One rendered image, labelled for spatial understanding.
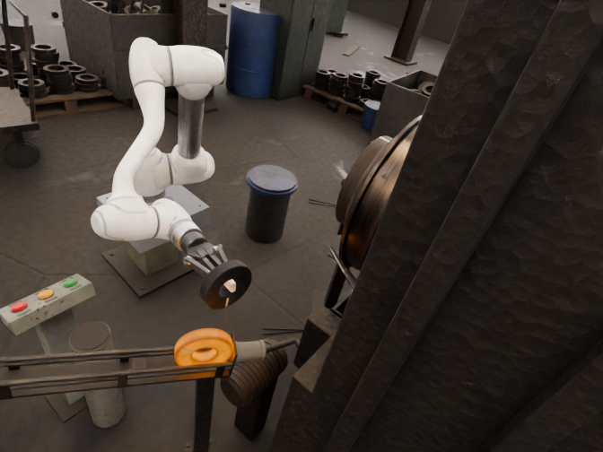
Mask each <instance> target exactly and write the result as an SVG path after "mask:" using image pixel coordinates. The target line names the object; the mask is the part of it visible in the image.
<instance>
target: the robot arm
mask: <svg viewBox="0 0 603 452"><path fill-rule="evenodd" d="M129 73H130V78H131V82H132V84H133V87H134V91H135V95H136V97H137V99H138V102H139V104H140V107H141V110H142V112H143V115H144V126H143V128H142V130H141V132H140V134H139V135H138V137H137V138H136V139H135V141H134V142H133V144H132V145H131V147H130V148H129V150H128V151H127V153H126V155H125V156H124V158H123V159H122V161H121V162H120V163H119V165H118V167H117V170H116V172H115V175H114V178H113V185H112V195H111V197H110V199H109V200H107V202H106V204H105V205H101V206H100V207H98V208H97V209H96V210H95V211H94V212H93V214H92V217H91V224H92V228H93V230H94V231H95V233H97V234H98V235H99V236H100V237H102V238H104V239H111V240H120V241H131V240H142V239H152V238H156V239H166V240H170V241H171V242H172V243H173V244H174V245H175V246H176V247H177V248H178V249H179V250H181V251H184V253H185V254H186V255H187V256H185V257H184V265H185V266H188V267H191V268H192V269H193V270H195V271H196V272H198V273H199V274H201V275H203V276H204V277H206V276H207V275H208V274H209V273H210V272H211V271H212V270H213V269H214V268H215V267H217V266H218V265H220V264H221V263H224V262H226V261H228V260H227V258H226V256H225V254H224V253H223V250H222V245H221V244H219V245H218V247H215V246H213V245H212V244H210V243H208V241H207V240H206V238H205V237H204V236H203V234H202V231H201V230H200V229H199V228H198V227H197V226H196V225H195V223H194V222H192V219H191V217H190V216H189V214H188V213H187V212H186V211H185V210H184V209H183V208H182V207H181V206H180V205H179V204H177V203H175V202H174V198H173V197H172V196H170V195H169V194H168V193H167V192H166V191H165V187H168V186H170V185H186V184H193V183H198V182H202V181H204V180H207V179H208V178H210V177H212V175H213V174H214V159H213V157H212V156H211V154H209V153H208V152H206V151H205V150H204V149H203V148H202V146H200V145H201V135H202V125H203V118H204V107H205V96H206V95H207V94H208V93H209V92H210V91H211V89H212V88H213V86H217V85H218V84H220V83H221V82H222V81H223V78H224V64H223V58H222V57H221V56H220V55H219V54H218V53H217V52H215V51H213V50H211V49H209V48H203V47H197V46H159V45H158V44H157V43H156V42H155V41H153V40H152V39H148V38H138V39H136V40H135V41H134V42H133V43H132V46H131V48H130V53H129ZM168 86H175V87H176V90H177V91H178V93H179V124H178V144H177V145H176V146H175V147H174V148H173V151H172V152H171V153H162V152H161V151H160V150H159V149H157V148H156V147H154V146H155V145H156V144H157V143H158V141H159V139H160V137H161V135H162V131H163V128H164V98H165V88H164V87H168ZM213 251H215V253H216V254H218V257H219V259H220V261H221V262H220V261H219V259H218V258H217V257H216V256H215V255H214V253H213ZM198 262H199V263H198Z"/></svg>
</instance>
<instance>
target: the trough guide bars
mask: <svg viewBox="0 0 603 452"><path fill-rule="evenodd" d="M212 349H213V348H201V349H199V350H196V352H207V351H210V350H212ZM163 355H175V346H166V347H153V348H138V349H120V350H110V351H97V352H70V353H56V354H42V355H28V356H8V357H1V358H0V368H4V367H8V369H9V370H16V369H20V366H29V365H41V364H53V363H66V362H78V361H102V360H114V359H120V362H122V361H129V358H139V357H151V356H163ZM231 366H232V361H226V362H216V363H205V364H195V365H184V366H173V367H162V368H151V369H131V370H121V371H110V372H99V373H88V374H78V375H67V376H56V377H45V378H25V379H15V380H4V381H0V399H1V400H5V399H13V398H12V391H11V390H18V389H28V388H38V387H56V386H66V385H76V384H86V383H95V382H105V381H115V380H117V381H118V388H122V387H127V380H128V379H134V378H153V377H163V376H172V375H182V374H192V373H202V372H211V371H215V374H214V378H222V377H223V372H224V371H225V370H231Z"/></svg>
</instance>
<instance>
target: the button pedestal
mask: <svg viewBox="0 0 603 452"><path fill-rule="evenodd" d="M71 278H75V279H76V280H77V283H76V284H75V285H78V284H81V285H82V286H80V287H78V288H76V289H74V290H72V291H70V290H69V289H70V288H72V287H74V286H75V285H73V286H70V287H65V286H64V285H63V283H64V281H66V280H68V279H71ZM45 290H52V291H53V294H52V295H51V296H49V297H48V298H45V299H39V297H38V295H39V294H40V293H41V292H42V291H45ZM56 295H57V296H58V298H56V299H54V300H51V301H49V302H47V303H45V302H44V300H47V299H49V298H52V297H54V296H56ZM94 295H96V293H95V290H94V288H93V286H92V283H91V282H89V281H88V280H86V279H85V278H83V277H82V276H81V275H79V274H75V275H72V276H70V277H68V278H66V279H64V280H63V281H60V282H57V283H55V284H53V285H51V286H48V287H47V288H45V289H43V290H41V291H38V292H35V293H33V294H32V295H30V296H28V297H26V298H23V299H21V300H18V301H16V302H15V303H12V304H10V305H8V306H6V307H4V308H2V309H0V317H1V319H2V320H3V322H4V324H5V325H6V326H7V327H8V328H9V329H10V330H11V331H12V332H13V334H14V335H19V334H21V333H23V332H24V331H26V330H28V329H30V328H32V327H34V326H35V328H36V330H37V333H38V336H39V339H40V341H41V344H42V347H43V349H44V352H45V354H56V353H70V352H71V349H70V346H69V342H68V340H69V336H70V334H71V333H72V332H73V331H74V330H75V329H76V328H77V326H76V323H75V319H74V313H73V311H72V307H73V306H75V305H77V304H79V303H81V302H82V301H84V300H87V299H89V298H90V297H92V296H94ZM18 302H26V304H27V307H26V308H25V309H31V311H29V312H27V313H25V314H23V315H21V316H19V317H18V316H17V315H16V314H18V313H20V312H22V311H24V310H25V309H22V310H20V311H17V312H12V311H11V307H12V306H13V305H14V304H16V303H18ZM70 364H75V363H74V362H66V363H53V364H49V366H58V365H70ZM44 396H45V397H46V399H47V400H48V402H49V403H50V405H51V406H52V408H53V409H54V410H55V412H56V413H57V415H58V416H59V418H60V419H61V421H62V422H63V423H65V422H67V421H68V420H70V419H71V418H72V417H74V416H75V415H77V414H78V413H79V412H80V411H82V410H83V409H85V408H86V407H87V406H88V404H87V401H86V398H85V395H84V392H83V391H80V392H71V393H62V394H53V395H44Z"/></svg>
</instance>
